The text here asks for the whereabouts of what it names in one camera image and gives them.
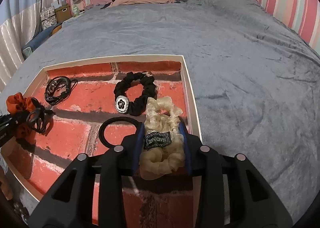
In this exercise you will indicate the grey plush bed blanket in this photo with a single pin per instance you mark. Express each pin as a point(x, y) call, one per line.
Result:
point(255, 81)

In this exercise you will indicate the black scrunchie with flower charm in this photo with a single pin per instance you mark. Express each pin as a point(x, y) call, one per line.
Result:
point(132, 92)

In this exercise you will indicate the cream organza scrunchie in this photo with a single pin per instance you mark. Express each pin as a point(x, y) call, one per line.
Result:
point(163, 147)

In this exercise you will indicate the black hair tie red balls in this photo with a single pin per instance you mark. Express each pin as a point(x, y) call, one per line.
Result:
point(112, 131)

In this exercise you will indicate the cream satin curtain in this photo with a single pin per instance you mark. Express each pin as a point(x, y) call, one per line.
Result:
point(16, 31)

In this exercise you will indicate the blue folded cloth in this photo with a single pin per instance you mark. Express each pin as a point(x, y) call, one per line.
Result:
point(38, 40)

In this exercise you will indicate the orange fabric scrunchie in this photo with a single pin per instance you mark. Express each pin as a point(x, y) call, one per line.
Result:
point(20, 106)

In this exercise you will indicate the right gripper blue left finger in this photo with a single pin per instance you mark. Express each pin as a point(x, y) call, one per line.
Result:
point(69, 201)

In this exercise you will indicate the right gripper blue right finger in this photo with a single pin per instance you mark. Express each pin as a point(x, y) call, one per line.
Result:
point(233, 193)

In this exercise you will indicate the black hair claw clip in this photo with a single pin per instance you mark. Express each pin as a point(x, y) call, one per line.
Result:
point(37, 119)

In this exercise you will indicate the patterned fabric bag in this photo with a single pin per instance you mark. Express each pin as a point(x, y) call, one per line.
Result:
point(48, 18)

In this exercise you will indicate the brown storage box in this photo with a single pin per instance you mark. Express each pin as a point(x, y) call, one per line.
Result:
point(63, 13)

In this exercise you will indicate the beige jewelry tray brick lining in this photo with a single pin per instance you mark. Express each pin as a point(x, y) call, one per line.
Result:
point(81, 96)

